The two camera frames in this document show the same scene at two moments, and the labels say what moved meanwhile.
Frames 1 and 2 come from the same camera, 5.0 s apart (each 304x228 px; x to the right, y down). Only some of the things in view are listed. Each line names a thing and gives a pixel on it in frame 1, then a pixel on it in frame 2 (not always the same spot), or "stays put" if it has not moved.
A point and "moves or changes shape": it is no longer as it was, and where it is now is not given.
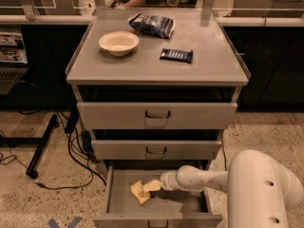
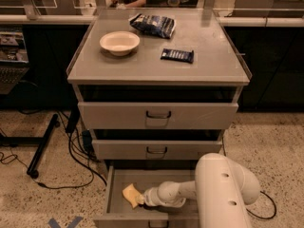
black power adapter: x=86 y=139 stays put
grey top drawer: x=155 y=116 stays put
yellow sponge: x=139 y=192 moves or changes shape
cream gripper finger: x=152 y=185 to x=140 y=199
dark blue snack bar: x=177 y=55 stays put
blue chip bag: x=155 y=25 stays put
